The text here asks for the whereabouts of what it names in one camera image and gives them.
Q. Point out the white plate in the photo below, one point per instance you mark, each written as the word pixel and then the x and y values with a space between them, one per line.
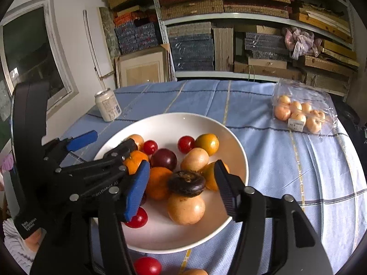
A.
pixel 177 235

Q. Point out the blue checked tablecloth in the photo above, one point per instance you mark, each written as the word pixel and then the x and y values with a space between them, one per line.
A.
pixel 272 177

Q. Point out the orange with dark spot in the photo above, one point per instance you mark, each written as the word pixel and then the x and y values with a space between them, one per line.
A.
pixel 209 177

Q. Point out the dark red plum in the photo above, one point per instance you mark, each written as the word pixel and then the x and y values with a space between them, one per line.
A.
pixel 163 159

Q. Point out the orange patterned box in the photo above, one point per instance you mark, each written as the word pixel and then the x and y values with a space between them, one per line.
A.
pixel 123 19

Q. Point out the pink purple cloth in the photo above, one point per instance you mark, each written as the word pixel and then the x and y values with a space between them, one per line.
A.
pixel 7 163

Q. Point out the grey weathered wooden board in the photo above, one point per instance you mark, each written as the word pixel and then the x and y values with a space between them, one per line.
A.
pixel 223 48

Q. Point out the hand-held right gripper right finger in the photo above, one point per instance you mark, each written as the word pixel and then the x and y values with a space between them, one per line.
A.
pixel 226 189

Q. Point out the yellow green tangerine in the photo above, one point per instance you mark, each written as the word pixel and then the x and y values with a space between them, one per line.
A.
pixel 207 143

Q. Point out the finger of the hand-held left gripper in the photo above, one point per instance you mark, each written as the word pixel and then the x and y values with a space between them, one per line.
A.
pixel 117 151
pixel 83 139

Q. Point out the pink white crumpled plastic bag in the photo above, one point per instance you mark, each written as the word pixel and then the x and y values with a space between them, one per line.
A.
pixel 299 41

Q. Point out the person's left hand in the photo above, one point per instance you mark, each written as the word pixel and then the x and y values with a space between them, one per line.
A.
pixel 35 239

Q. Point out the pale orange peach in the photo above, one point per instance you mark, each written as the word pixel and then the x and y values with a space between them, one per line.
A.
pixel 194 159
pixel 186 210

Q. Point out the pile of blue floral boxes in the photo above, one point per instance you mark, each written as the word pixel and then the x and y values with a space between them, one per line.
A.
pixel 134 37

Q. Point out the red cherry tomato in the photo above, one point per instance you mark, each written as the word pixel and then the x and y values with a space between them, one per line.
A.
pixel 140 220
pixel 147 266
pixel 150 147
pixel 186 144

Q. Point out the white framed window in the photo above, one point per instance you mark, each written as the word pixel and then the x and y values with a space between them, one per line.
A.
pixel 28 48

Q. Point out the person's left forearm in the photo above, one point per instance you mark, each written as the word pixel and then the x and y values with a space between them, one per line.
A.
pixel 14 243

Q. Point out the stack of woven tan boxes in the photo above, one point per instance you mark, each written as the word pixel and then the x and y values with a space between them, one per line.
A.
pixel 192 10

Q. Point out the green marbled panel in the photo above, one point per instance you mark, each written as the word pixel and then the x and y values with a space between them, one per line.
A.
pixel 110 34

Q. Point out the stack of yellow wooden boxes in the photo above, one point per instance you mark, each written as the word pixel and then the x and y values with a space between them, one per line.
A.
pixel 329 23

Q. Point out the long white plastic strip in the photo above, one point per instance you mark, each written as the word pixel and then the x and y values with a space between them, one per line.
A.
pixel 93 51

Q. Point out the white drink can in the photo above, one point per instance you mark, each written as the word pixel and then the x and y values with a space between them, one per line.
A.
pixel 108 106

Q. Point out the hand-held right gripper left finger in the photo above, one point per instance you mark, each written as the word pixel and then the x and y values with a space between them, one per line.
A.
pixel 137 189

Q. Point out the white metal shelf rack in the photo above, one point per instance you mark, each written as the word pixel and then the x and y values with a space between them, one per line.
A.
pixel 215 75

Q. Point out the pale wooden picture frame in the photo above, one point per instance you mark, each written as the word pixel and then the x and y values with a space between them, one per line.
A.
pixel 143 68

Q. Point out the grey blue flat boxes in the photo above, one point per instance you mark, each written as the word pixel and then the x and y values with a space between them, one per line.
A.
pixel 263 41

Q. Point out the stack of dark blue boxes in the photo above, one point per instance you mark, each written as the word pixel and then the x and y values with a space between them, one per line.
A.
pixel 192 51

